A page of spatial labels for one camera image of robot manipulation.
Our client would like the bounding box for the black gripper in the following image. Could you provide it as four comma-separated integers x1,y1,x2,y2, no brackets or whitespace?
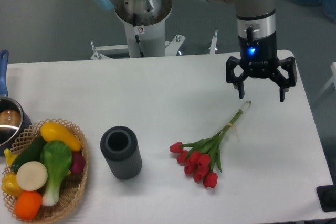
226,32,297,102

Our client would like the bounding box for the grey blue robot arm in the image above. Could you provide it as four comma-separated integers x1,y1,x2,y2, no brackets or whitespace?
94,0,297,101

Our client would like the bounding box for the blue handled saucepan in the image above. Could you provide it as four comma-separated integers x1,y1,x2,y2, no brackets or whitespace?
1,49,31,156

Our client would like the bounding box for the green cucumber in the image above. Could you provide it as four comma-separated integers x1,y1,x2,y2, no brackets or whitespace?
10,135,47,172

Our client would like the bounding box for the beige round slice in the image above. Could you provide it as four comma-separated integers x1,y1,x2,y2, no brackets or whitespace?
16,161,48,191

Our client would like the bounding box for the red tulip bouquet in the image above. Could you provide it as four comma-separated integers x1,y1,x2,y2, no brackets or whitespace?
169,101,252,188

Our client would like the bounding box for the dark grey ribbed vase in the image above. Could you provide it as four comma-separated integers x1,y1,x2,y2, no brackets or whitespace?
100,126,142,179

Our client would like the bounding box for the yellow bell pepper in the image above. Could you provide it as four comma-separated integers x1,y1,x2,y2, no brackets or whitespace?
1,172,24,197

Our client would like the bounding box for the green bok choy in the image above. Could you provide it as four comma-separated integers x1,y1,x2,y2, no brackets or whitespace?
40,140,72,207

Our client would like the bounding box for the black device at edge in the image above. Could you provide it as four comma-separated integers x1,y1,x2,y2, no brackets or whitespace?
316,185,335,212

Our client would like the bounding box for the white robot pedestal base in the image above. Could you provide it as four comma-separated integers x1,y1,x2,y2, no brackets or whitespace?
90,0,219,60

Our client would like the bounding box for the orange fruit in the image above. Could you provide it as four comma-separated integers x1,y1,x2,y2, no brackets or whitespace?
14,191,42,220

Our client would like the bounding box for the woven wicker basket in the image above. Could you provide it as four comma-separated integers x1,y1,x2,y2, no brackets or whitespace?
1,118,89,223

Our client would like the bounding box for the white furniture piece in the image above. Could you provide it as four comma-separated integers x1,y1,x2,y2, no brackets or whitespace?
312,62,335,106

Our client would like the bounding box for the yellow squash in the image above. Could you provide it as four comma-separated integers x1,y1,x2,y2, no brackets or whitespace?
40,122,82,152

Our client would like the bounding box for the yellow banana tip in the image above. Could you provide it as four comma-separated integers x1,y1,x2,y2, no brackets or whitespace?
4,148,18,167

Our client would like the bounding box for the red radish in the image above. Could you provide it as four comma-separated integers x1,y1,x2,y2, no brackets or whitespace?
69,152,86,174

